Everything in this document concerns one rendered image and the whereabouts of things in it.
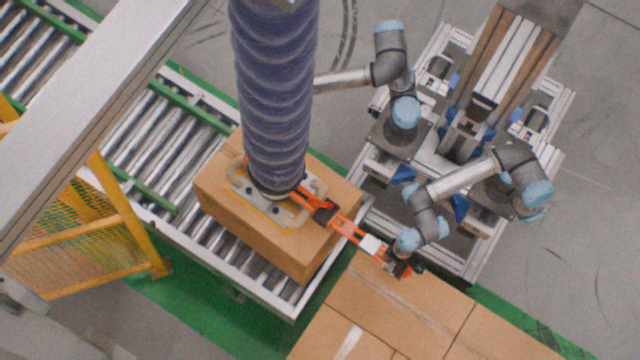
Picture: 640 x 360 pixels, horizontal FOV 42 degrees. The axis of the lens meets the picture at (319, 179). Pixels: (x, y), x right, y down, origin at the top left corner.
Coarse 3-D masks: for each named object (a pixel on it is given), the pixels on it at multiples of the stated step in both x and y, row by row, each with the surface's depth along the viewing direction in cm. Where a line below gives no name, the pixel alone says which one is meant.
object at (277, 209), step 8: (240, 176) 342; (248, 184) 341; (232, 192) 340; (240, 192) 339; (248, 192) 337; (240, 200) 339; (248, 200) 339; (256, 208) 338; (272, 208) 338; (280, 208) 338; (288, 208) 339; (264, 216) 337; (272, 216) 337; (280, 216) 337; (296, 216) 338; (272, 224) 336; (280, 224) 336; (288, 232) 335
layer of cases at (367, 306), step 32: (352, 288) 385; (384, 288) 385; (416, 288) 386; (448, 288) 387; (320, 320) 379; (352, 320) 380; (384, 320) 381; (416, 320) 381; (448, 320) 382; (480, 320) 383; (320, 352) 375; (352, 352) 375; (384, 352) 376; (416, 352) 377; (448, 352) 377; (480, 352) 378; (512, 352) 379; (544, 352) 380
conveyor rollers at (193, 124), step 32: (32, 0) 424; (0, 32) 417; (32, 32) 420; (0, 64) 412; (64, 64) 413; (32, 96) 407; (128, 128) 406; (192, 128) 406; (160, 160) 400; (192, 160) 402; (160, 192) 394; (192, 192) 398; (256, 256) 387
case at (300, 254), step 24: (240, 144) 349; (216, 168) 345; (240, 168) 345; (312, 168) 347; (216, 192) 342; (336, 192) 344; (360, 192) 344; (216, 216) 370; (240, 216) 339; (264, 240) 343; (288, 240) 336; (312, 240) 337; (336, 240) 367; (288, 264) 351; (312, 264) 346
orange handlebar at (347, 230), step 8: (304, 192) 329; (304, 200) 328; (320, 200) 328; (312, 208) 327; (336, 224) 325; (344, 224) 325; (352, 224) 325; (344, 232) 323; (352, 232) 324; (360, 232) 324; (352, 240) 323; (384, 248) 323; (376, 256) 321; (408, 272) 320
